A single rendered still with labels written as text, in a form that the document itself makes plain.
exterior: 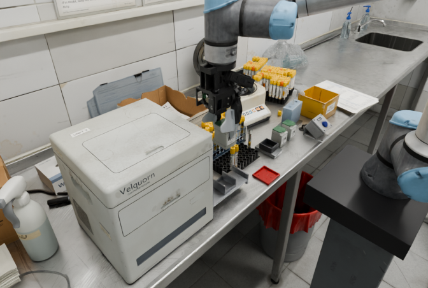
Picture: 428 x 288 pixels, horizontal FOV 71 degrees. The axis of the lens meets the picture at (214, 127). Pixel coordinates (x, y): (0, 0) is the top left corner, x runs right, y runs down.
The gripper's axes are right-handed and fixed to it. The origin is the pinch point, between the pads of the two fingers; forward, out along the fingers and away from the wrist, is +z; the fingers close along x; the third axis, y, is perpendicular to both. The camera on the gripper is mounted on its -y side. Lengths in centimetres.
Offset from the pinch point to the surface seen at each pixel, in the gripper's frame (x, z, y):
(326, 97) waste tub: -6, 18, -74
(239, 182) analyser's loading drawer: 2.2, 20.7, -4.5
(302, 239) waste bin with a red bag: 6, 91, -55
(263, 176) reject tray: 3.4, 24.5, -15.7
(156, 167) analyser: 4.9, -4.3, 25.5
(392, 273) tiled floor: 46, 112, -88
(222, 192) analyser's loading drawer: 1.9, 20.4, 2.6
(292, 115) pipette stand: -7, 17, -47
